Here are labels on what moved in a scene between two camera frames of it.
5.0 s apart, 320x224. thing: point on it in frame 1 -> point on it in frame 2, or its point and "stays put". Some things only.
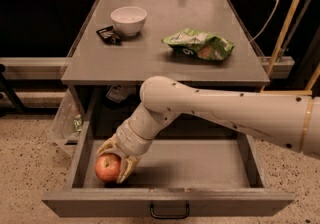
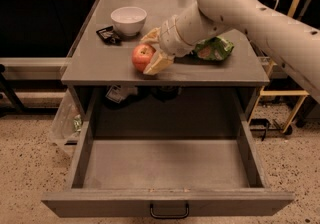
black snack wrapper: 110,35 stays put
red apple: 107,167 -> 141,56
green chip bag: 202,44 stays put
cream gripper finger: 109,146 -> 153,36
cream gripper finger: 127,164 -> 159,61
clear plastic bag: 67,122 stays put
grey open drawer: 174,178 stays put
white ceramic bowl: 129,20 stays put
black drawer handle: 169,216 stays put
